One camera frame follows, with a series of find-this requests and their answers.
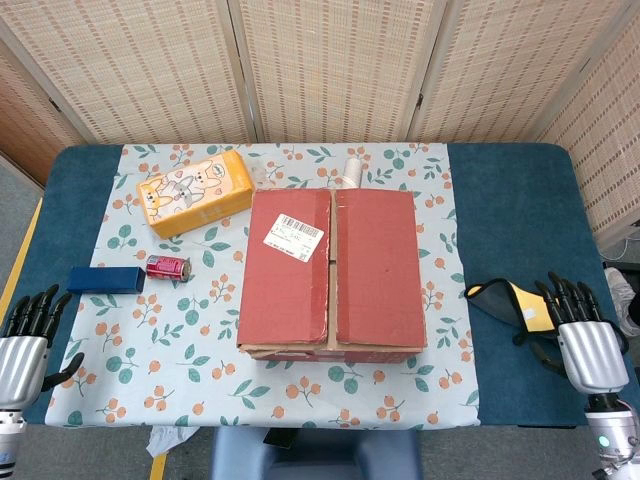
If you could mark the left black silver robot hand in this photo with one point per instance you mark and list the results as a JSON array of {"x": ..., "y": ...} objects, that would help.
[{"x": 20, "y": 360}]

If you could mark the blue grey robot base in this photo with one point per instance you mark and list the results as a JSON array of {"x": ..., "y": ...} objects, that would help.
[{"x": 315, "y": 457}]

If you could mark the woven bamboo folding screen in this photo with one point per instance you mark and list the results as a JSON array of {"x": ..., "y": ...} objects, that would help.
[{"x": 330, "y": 65}]

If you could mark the white small bottle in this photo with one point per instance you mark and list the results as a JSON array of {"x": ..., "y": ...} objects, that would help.
[{"x": 352, "y": 172}]

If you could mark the dark blue rectangular box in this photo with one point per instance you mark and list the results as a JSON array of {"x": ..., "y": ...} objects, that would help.
[{"x": 105, "y": 280}]

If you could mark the white shoe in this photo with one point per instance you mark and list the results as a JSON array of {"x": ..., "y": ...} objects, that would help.
[{"x": 625, "y": 300}]

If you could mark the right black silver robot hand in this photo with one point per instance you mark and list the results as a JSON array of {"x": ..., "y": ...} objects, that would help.
[{"x": 590, "y": 355}]

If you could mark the floral pattern tablecloth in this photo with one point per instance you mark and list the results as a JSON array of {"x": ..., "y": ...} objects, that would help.
[{"x": 165, "y": 350}]

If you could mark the red soda can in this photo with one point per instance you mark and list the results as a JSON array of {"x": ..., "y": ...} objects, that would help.
[{"x": 165, "y": 266}]

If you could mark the yellow grey cloth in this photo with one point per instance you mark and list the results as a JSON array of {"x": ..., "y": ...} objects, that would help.
[{"x": 500, "y": 300}]

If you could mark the orange tissue pack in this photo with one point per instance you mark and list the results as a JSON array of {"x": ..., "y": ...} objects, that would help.
[{"x": 200, "y": 195}]

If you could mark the large red cardboard box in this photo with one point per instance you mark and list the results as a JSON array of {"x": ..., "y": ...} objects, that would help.
[{"x": 375, "y": 270}]

